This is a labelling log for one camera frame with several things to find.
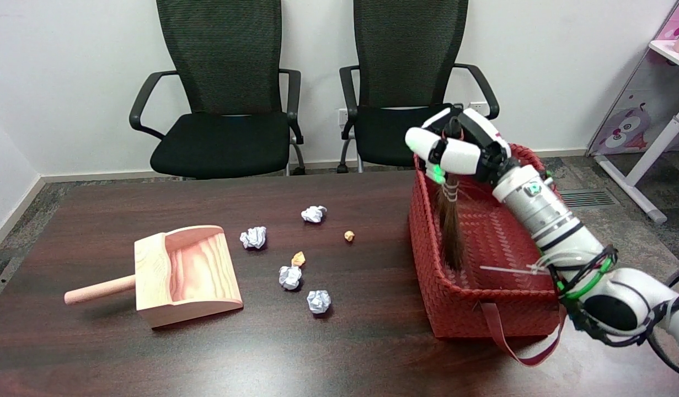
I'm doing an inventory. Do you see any brown broom with handle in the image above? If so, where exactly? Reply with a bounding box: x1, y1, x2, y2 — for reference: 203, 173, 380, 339
434, 119, 468, 271

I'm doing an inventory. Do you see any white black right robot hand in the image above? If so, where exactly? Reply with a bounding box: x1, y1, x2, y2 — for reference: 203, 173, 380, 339
404, 105, 521, 186

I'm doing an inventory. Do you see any white cable tie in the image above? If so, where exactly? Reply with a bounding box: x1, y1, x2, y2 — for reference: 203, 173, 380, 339
479, 264, 550, 276

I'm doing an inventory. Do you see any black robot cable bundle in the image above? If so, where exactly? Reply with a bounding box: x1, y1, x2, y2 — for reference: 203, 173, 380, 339
549, 244, 679, 381

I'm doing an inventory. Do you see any wooden dustpan with round handle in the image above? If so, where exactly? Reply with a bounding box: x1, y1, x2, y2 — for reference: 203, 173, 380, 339
64, 225, 244, 330

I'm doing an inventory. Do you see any pink cartoon kids desk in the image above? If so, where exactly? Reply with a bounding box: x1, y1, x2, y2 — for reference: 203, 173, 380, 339
586, 0, 679, 224

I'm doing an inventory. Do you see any metal floor vent grille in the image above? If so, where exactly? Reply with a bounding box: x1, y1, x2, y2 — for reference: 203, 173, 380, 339
557, 189, 619, 209

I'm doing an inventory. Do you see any black mesh office chair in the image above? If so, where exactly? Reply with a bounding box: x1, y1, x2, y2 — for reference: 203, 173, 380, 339
338, 0, 500, 174
129, 0, 307, 180

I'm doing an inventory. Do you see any red woven basket with straps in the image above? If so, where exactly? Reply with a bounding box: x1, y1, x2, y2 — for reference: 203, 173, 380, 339
408, 142, 569, 367

